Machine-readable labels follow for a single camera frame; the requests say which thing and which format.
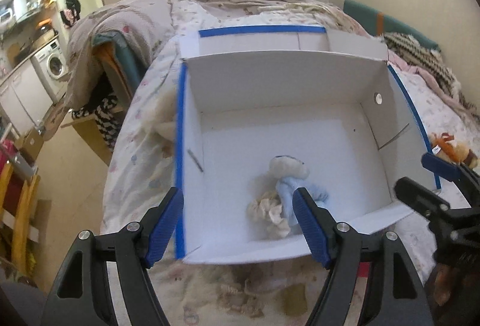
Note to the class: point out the beige crumpled duvet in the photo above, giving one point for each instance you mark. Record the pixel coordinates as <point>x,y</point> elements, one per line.
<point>147,26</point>

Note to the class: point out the teal headboard cushion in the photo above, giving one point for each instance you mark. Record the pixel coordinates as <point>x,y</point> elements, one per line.
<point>378,23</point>

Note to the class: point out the white patterned bed sheet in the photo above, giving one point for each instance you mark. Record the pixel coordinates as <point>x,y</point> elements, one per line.
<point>141,172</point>

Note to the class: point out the wooden yellow chair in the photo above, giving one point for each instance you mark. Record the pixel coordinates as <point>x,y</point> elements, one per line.
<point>21,257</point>

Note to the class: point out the cream lace scrunchie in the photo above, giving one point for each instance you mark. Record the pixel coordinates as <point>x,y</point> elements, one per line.
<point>268,210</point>

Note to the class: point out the white kitchen cabinet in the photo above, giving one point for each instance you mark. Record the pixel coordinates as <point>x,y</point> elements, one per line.
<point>24,99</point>

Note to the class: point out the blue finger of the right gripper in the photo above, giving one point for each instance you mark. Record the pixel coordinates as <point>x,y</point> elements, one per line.
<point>440,167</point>

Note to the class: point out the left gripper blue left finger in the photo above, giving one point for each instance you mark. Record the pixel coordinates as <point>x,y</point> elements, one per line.
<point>160,223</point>

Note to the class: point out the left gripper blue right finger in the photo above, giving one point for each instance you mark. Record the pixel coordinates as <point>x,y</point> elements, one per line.
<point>313,233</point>

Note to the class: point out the blue white cardboard box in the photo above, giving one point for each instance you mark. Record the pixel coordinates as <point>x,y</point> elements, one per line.
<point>248,94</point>

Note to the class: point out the light blue fluffy scrunchie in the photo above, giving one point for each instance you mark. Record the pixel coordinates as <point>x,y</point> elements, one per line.
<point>290,189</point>

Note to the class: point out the cardboard box on floor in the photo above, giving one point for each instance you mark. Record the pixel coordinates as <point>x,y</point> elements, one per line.
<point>29,145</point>

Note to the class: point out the white washing machine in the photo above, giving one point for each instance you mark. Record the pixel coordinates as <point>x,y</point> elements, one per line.
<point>50,64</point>

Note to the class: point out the orange cream plush toy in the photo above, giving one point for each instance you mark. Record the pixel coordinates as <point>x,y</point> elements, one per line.
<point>451,150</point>

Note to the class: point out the black white zebra cloth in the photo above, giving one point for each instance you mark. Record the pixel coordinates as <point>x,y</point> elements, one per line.
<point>106,122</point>

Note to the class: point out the striped fuzzy blanket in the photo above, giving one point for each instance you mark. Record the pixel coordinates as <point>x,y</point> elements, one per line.
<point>429,64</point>

